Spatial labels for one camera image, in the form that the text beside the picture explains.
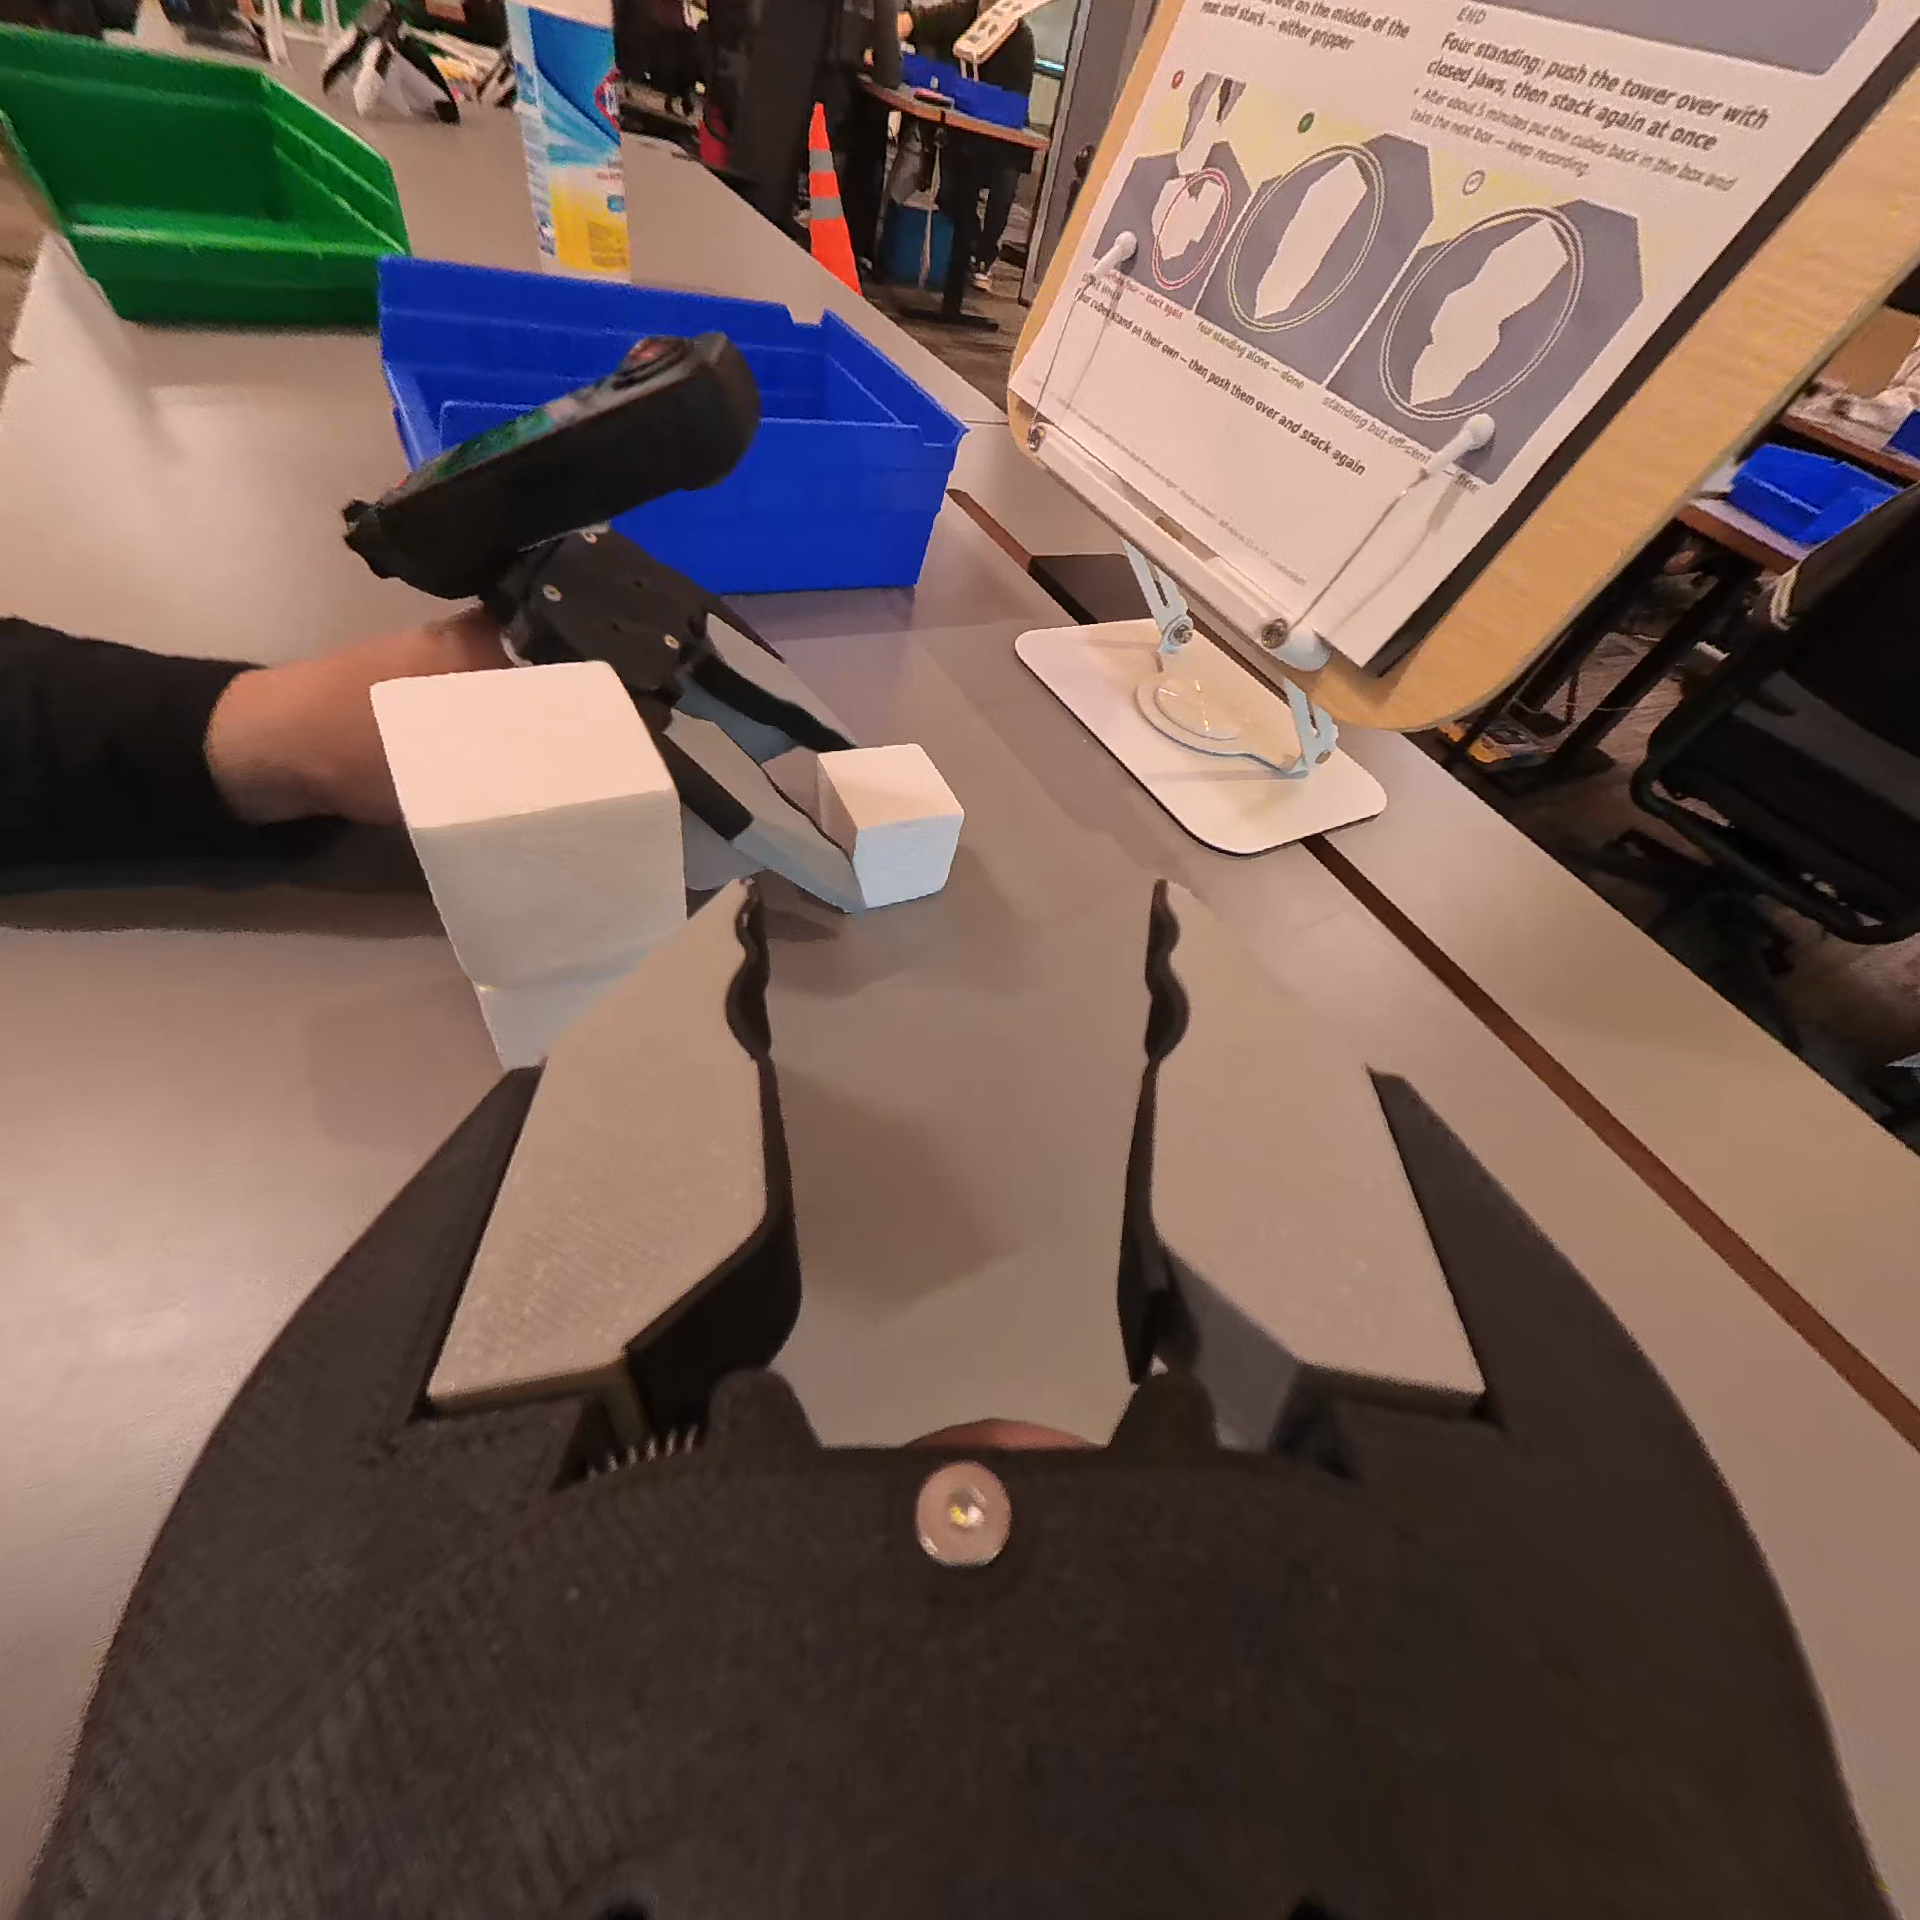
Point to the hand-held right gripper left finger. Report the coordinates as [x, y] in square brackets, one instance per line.
[629, 1200]

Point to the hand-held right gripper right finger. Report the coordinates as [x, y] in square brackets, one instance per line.
[1305, 1213]

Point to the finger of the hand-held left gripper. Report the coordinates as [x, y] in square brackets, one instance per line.
[786, 833]
[764, 705]

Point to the white hard foam cube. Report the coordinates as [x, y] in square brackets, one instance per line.
[540, 810]
[902, 826]
[524, 1019]

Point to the person's left forearm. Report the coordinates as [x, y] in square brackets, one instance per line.
[105, 750]

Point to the person's left hand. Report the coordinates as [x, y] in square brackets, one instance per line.
[330, 721]

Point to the blue plastic bin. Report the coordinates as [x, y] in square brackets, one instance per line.
[840, 493]

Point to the cleaning wipes canister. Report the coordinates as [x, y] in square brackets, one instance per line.
[580, 148]

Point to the orange traffic cone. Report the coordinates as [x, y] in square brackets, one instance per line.
[832, 211]

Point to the white document stand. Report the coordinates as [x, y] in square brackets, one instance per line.
[1200, 750]

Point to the black and white tool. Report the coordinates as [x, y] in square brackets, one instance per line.
[398, 60]

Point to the green plastic bin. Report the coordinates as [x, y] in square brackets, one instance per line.
[212, 195]

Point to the wooden-topped desk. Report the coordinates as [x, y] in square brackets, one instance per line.
[960, 129]

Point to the small blue bin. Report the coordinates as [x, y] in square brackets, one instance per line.
[960, 89]

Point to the printed instruction sheet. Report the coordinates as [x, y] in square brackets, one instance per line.
[1349, 299]

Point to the long wooden-edged desk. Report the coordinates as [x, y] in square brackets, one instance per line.
[1740, 533]

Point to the stack of blue storage bins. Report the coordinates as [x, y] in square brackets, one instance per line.
[1809, 493]

